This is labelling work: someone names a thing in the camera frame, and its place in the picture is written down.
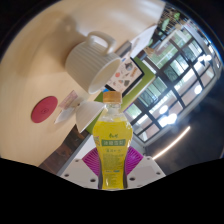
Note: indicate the black pendant lamp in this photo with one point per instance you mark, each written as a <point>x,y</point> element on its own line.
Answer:
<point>163,109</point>
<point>168,119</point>

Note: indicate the yellow drink bottle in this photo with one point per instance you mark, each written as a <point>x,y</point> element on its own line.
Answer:
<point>112,143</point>

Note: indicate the white ribbed mug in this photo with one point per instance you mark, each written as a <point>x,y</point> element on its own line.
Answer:
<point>86,61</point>

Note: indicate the white bowl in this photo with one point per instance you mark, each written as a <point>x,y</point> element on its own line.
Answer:
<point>88,113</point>

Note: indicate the long linear ceiling light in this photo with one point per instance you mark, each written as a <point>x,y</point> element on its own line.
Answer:
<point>173,141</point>

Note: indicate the small pink packet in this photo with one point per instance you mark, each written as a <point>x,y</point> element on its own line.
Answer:
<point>69,99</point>

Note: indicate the wooden chairs with green seats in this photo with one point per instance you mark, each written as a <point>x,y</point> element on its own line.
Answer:
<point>166,21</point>

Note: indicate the white paper sheets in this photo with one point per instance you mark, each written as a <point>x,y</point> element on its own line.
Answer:
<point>141,41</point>

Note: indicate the flat round red coaster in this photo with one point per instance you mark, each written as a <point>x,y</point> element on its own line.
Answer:
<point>44,109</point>

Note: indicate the black sticker-covered laptop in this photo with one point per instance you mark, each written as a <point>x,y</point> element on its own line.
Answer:
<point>125,75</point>

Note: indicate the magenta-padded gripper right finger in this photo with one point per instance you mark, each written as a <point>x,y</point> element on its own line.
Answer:
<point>146,170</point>

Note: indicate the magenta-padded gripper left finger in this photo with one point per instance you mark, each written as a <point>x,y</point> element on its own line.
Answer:
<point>78,171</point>

